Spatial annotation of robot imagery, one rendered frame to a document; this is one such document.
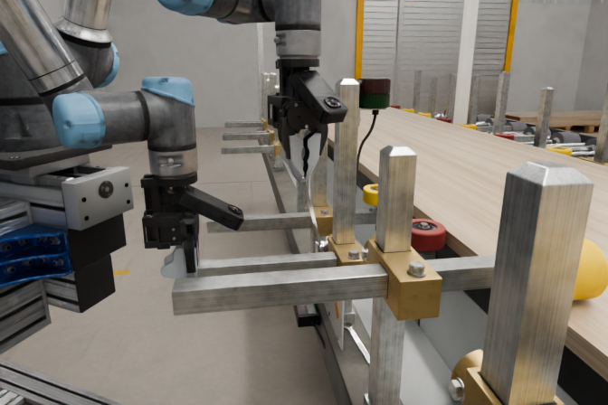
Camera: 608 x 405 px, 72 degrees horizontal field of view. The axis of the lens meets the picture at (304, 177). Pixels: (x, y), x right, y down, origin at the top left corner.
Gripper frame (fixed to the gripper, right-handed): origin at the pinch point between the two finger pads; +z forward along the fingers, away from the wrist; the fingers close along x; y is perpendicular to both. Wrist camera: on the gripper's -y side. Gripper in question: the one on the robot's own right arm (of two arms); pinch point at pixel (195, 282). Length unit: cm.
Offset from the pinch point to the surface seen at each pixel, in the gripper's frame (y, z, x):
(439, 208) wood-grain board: -50, -8, -11
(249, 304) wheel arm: -8.8, -11.2, 26.4
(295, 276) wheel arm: -14.3, -13.5, 25.0
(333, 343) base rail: -24.2, 12.5, 3.8
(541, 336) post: -27, -20, 48
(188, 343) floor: 17, 83, -98
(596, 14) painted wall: -746, -136, -744
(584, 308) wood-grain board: -51, -8, 28
